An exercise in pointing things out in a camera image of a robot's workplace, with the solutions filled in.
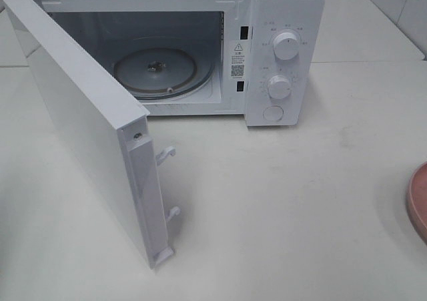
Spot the round white door button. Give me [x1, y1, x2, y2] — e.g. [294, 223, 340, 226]
[263, 105, 284, 121]

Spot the white microwave knob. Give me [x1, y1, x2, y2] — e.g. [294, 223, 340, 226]
[272, 29, 301, 61]
[268, 75, 292, 99]

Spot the white microwave door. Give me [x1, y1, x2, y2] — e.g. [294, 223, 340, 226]
[4, 0, 180, 268]

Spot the pink round plate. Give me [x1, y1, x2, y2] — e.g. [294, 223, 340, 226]
[406, 163, 426, 243]

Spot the glass microwave turntable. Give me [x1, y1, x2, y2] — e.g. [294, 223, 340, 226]
[113, 47, 215, 101]

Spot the white warning label sticker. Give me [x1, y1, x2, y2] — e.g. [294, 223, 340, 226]
[229, 40, 248, 80]

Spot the white microwave oven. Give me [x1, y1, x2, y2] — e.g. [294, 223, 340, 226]
[4, 0, 324, 126]

